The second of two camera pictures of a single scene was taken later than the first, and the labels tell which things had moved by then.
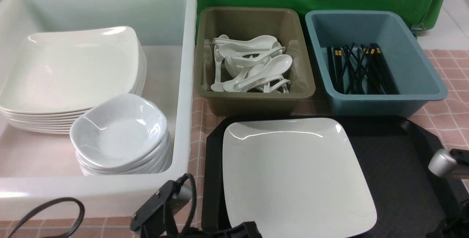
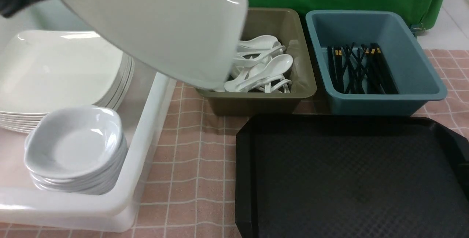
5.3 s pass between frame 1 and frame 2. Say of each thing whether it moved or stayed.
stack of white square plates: stayed
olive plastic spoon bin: stayed
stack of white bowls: moved
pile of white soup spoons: stayed
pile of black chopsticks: stayed
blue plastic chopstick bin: stayed
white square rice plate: moved
